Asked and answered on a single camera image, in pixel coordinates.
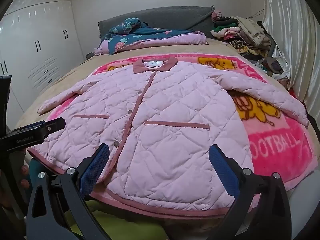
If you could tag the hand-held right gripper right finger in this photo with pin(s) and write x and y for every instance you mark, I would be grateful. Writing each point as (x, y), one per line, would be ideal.
(222, 170)

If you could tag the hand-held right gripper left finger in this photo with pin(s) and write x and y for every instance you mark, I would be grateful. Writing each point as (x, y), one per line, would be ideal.
(95, 167)

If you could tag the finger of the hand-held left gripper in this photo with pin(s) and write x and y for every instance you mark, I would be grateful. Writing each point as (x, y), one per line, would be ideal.
(53, 125)

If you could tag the pink quilted jacket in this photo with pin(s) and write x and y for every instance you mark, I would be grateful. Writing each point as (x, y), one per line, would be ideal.
(162, 130)

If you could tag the pile of assorted clothes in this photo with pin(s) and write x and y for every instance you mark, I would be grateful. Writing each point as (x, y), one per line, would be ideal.
(250, 35)

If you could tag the person's left hand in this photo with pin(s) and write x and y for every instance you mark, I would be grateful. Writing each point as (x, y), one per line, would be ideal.
(24, 171)

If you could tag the person's teal and green clothing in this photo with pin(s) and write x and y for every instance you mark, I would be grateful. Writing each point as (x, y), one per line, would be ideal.
(120, 220)

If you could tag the pink printed blanket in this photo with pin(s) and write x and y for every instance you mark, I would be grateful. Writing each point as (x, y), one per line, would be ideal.
(275, 142)

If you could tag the bed with beige sheet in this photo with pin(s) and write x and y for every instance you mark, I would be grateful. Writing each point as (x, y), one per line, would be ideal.
(75, 70)

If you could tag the white wardrobe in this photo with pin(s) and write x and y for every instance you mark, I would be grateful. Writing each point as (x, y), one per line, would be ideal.
(37, 30)

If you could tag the dark blue floral quilt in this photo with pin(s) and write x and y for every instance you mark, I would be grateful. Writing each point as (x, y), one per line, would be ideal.
(150, 35)

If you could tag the grey headboard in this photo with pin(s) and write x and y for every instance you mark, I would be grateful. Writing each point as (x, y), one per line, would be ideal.
(175, 20)

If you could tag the shiny cream curtain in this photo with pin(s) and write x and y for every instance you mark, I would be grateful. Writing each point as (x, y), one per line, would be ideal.
(295, 30)

